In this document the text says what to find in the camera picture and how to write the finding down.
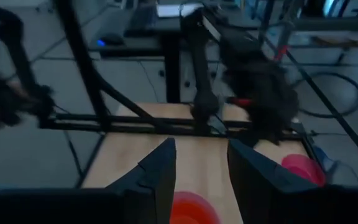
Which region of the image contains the dark grey desk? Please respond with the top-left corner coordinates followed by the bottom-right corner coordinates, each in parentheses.
top-left (88, 0), bottom-right (204, 103)

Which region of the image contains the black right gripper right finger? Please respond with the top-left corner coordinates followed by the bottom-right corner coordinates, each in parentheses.
top-left (227, 139), bottom-right (319, 224)

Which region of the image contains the black aluminium rig frame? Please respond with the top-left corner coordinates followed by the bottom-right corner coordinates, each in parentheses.
top-left (39, 0), bottom-right (358, 187)

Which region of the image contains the black curved mount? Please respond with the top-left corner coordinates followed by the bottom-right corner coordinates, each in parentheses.
top-left (0, 6), bottom-right (55, 138)

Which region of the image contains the pink plastic bowl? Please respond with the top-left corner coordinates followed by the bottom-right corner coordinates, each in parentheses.
top-left (280, 154), bottom-right (326, 187)

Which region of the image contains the white paper sheet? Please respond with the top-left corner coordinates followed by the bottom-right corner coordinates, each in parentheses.
top-left (156, 2), bottom-right (204, 18)

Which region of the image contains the orange plastic bowl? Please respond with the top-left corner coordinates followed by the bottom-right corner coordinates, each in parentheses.
top-left (169, 191), bottom-right (222, 224)

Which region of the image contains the black computer mouse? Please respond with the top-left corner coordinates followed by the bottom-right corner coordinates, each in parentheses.
top-left (96, 32), bottom-right (126, 47)

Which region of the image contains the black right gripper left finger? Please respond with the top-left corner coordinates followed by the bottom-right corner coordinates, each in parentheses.
top-left (104, 138), bottom-right (177, 224)

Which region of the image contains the red plastic tag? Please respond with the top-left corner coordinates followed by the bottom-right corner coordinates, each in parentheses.
top-left (228, 97), bottom-right (253, 107)
top-left (275, 45), bottom-right (289, 62)

